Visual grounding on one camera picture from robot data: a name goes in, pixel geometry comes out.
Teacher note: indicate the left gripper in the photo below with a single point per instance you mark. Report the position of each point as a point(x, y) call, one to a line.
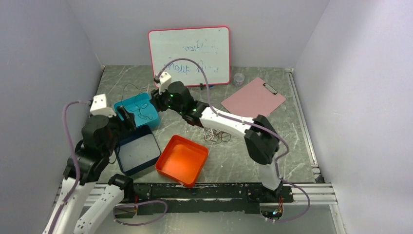
point(128, 122)

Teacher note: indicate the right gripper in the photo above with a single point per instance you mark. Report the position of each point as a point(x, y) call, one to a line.
point(156, 100)

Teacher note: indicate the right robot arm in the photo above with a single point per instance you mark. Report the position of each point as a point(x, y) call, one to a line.
point(259, 136)

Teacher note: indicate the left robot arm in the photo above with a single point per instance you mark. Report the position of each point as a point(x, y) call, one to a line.
point(100, 136)

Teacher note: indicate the teal square tray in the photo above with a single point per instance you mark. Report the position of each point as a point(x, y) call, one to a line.
point(144, 111)

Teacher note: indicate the dark blue square tray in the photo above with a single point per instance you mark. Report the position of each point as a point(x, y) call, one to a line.
point(137, 151)

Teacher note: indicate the orange square tray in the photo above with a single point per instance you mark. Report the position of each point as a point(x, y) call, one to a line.
point(182, 160)

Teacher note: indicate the red-framed whiteboard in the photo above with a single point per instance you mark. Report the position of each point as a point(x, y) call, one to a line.
point(192, 55)

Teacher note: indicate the clear jar of paperclips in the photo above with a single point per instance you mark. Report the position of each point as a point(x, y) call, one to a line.
point(238, 79)

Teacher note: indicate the pink clipboard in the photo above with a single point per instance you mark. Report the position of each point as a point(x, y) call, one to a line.
point(255, 98)

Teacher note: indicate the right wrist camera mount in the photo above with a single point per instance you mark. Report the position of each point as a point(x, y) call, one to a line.
point(164, 80)

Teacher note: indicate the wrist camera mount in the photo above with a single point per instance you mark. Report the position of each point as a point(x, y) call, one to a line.
point(164, 80)
point(101, 106)

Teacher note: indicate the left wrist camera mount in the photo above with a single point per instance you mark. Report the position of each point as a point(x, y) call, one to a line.
point(101, 106)

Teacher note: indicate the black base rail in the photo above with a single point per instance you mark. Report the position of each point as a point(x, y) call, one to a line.
point(158, 198)

